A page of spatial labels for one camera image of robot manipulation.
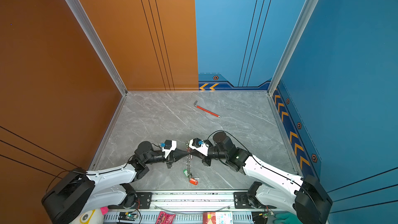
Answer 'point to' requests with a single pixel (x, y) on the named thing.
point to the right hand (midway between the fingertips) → (190, 152)
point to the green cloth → (287, 218)
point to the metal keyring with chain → (188, 162)
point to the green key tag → (185, 172)
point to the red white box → (217, 218)
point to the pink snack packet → (164, 218)
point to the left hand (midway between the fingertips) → (188, 153)
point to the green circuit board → (127, 216)
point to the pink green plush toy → (95, 216)
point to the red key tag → (193, 181)
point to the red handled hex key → (195, 104)
